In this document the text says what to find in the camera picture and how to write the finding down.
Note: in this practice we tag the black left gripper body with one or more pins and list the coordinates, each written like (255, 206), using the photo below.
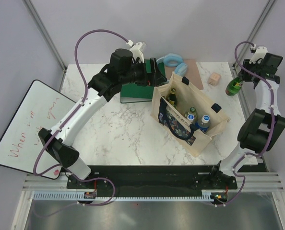
(139, 75)

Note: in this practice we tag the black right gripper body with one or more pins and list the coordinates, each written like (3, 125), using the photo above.
(246, 75)

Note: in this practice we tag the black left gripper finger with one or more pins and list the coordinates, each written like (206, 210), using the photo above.
(153, 65)
(159, 78)

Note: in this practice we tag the green glass bottle gold cap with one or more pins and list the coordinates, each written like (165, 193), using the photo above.
(172, 99)

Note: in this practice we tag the green Perrier bottle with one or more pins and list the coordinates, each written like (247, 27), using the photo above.
(234, 86)

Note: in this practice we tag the cream canvas tote bag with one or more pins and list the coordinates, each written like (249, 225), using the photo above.
(173, 120)

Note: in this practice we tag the clear bottle green cap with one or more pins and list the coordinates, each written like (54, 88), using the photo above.
(192, 110)

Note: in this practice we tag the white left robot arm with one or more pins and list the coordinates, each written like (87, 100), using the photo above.
(124, 68)

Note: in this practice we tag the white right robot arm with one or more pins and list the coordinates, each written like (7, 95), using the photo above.
(265, 124)

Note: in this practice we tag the light blue headphones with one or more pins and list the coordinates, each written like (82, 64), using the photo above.
(174, 60)

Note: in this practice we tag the pink cube power adapter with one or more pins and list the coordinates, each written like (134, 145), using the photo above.
(214, 79)

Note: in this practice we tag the Pocari Sweat bottle left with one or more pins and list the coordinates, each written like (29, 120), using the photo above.
(191, 118)

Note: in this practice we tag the pocari sweat bottle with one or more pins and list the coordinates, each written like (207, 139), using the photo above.
(204, 123)
(191, 118)

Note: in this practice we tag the Pocari Sweat bottle right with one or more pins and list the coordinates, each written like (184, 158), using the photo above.
(204, 123)

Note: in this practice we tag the whiteboard with red writing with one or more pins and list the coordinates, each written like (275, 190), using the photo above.
(41, 107)

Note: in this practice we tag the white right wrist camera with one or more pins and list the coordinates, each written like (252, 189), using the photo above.
(259, 53)

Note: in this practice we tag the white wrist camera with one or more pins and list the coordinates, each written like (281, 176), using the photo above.
(137, 50)
(259, 53)

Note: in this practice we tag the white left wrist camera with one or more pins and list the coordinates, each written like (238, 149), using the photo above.
(137, 50)

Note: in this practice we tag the aluminium frame rail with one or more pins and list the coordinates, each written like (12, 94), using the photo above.
(241, 53)

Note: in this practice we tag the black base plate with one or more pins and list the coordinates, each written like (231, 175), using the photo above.
(154, 180)

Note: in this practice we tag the left aluminium frame post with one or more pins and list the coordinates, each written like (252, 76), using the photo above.
(41, 27)

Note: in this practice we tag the light blue cable duct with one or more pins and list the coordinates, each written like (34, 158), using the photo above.
(85, 196)

